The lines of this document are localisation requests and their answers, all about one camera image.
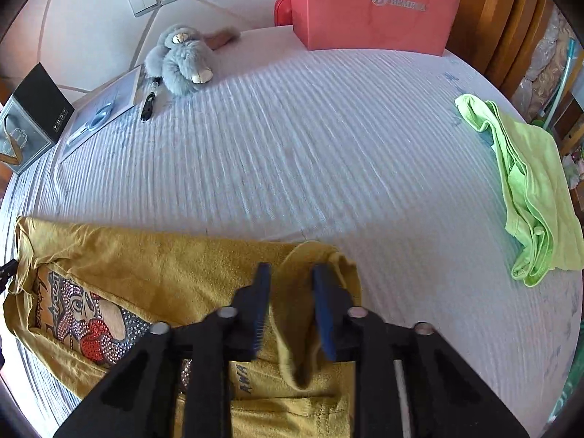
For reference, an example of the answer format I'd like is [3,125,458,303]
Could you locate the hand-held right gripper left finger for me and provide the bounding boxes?
[52,262,273,438]

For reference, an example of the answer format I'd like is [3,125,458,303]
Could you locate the white wall switch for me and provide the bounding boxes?
[127,0,160,18]

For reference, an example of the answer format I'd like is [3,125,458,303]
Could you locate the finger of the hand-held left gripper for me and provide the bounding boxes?
[0,259,20,293]

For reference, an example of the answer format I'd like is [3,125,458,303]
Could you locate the black marker pen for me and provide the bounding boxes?
[141,77,161,123]

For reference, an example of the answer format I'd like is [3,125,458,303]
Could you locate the white striped bed sheet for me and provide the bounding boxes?
[0,23,584,438]

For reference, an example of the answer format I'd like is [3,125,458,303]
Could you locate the light green pole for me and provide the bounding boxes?
[545,39,576,128]

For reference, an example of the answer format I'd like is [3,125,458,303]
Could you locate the white paper sheet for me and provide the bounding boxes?
[58,65,144,165]

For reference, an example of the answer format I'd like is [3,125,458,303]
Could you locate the yellow printed shirt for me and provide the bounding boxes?
[2,216,363,438]

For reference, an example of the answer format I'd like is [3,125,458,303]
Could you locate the red paper bag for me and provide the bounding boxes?
[287,0,461,57]

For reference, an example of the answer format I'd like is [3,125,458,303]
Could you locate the light green cloth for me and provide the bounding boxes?
[454,93,584,288]

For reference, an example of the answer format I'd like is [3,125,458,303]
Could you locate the blue handled scissors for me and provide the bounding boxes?
[66,104,115,147]

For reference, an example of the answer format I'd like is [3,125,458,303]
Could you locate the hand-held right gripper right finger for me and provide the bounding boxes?
[311,265,532,438]

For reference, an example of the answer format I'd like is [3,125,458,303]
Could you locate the grey plush toy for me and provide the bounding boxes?
[143,26,215,96]

